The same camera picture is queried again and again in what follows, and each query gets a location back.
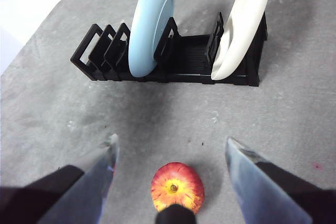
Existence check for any blue plate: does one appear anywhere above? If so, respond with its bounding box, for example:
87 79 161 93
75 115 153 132
128 0 176 78

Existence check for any black plate rack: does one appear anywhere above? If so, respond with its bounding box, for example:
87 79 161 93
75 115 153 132
70 11 268 88

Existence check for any cream plate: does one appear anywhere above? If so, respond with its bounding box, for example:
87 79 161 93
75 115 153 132
211 0 275 81

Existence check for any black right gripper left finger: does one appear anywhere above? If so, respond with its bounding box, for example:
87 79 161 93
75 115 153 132
0 133 120 224

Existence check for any red yellow apple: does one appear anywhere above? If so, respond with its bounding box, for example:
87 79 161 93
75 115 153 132
150 162 205 215

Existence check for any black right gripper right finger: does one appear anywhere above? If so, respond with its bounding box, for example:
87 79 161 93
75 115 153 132
225 136 336 224

